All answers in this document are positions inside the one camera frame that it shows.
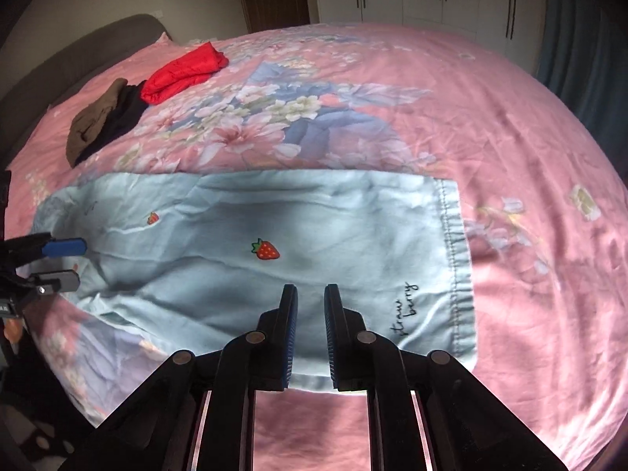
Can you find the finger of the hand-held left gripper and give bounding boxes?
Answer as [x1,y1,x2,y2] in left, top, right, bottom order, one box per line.
[0,237,86,262]
[15,270,80,305]

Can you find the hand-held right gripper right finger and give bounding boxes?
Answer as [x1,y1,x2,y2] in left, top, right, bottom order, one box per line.
[324,283,569,471]

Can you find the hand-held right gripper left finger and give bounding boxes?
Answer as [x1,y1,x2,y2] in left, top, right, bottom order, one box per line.
[62,284,299,471]

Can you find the light blue strawberry pants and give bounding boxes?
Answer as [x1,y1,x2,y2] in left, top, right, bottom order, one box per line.
[30,170,479,394]

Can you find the brown folded garment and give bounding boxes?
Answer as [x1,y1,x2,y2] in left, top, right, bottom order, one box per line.
[66,78,129,168]

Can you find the black folded garment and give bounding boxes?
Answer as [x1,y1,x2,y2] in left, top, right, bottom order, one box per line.
[75,81,148,166]

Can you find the grey upholstered headboard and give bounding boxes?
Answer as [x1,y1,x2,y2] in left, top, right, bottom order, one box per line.
[0,14,170,168]

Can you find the pink floral bed sheet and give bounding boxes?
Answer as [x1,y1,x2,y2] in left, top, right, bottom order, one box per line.
[5,22,625,471]

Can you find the red folded garment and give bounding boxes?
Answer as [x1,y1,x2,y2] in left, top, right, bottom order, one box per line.
[141,42,230,105]

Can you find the blue curtain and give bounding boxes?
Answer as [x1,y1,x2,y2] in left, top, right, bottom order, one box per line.
[535,0,628,128]

